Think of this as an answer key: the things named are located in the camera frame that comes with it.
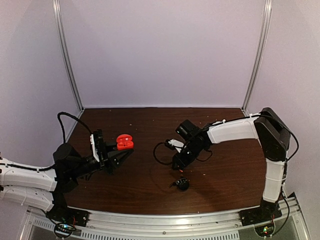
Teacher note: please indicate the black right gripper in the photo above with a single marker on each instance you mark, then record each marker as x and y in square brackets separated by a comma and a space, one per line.
[181, 162]

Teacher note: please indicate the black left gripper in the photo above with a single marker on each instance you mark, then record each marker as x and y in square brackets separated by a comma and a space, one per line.
[107, 158]

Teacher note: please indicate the orange earbud charging case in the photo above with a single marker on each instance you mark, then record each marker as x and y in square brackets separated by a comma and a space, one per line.
[124, 142]

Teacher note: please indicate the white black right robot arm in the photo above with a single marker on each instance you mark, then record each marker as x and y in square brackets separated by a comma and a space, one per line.
[265, 130]

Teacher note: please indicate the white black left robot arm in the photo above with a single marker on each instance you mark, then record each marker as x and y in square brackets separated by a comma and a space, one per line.
[44, 187]

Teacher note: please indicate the small black clip object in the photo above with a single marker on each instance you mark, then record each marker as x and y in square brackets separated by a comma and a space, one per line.
[182, 184]

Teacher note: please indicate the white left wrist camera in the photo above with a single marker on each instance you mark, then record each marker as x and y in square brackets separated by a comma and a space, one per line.
[93, 148]

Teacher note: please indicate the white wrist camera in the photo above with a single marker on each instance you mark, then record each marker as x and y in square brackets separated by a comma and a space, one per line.
[93, 148]
[174, 144]

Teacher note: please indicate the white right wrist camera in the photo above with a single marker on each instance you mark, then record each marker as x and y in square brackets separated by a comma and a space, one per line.
[174, 144]

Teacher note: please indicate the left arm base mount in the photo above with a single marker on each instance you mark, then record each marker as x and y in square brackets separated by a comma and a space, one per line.
[65, 219]

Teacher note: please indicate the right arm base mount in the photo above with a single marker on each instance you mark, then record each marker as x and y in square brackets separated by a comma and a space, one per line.
[262, 217]

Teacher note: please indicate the right aluminium corner post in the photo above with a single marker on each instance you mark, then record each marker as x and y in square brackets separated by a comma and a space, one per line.
[264, 31]

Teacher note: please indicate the aluminium corner post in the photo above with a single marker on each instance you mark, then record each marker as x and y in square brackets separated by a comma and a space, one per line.
[264, 31]
[65, 53]

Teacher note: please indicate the aluminium front rail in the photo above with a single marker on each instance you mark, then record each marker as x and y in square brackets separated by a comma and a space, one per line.
[221, 225]

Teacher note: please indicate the left aluminium corner post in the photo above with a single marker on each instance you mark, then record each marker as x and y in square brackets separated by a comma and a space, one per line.
[65, 53]

